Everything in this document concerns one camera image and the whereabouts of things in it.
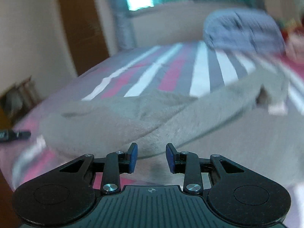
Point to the striped pink grey bedsheet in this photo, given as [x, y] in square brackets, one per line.
[182, 68]

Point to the folded pink blanket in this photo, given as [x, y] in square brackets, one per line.
[292, 32]

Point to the brown wooden door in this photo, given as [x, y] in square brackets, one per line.
[84, 34]

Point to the folded blue-grey quilt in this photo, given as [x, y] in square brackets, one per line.
[243, 29]

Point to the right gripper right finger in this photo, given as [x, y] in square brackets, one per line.
[186, 163]

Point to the grey curtain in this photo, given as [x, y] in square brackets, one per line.
[124, 30]

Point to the grey pants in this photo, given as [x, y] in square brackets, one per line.
[234, 121]

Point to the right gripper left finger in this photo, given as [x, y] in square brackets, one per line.
[117, 163]

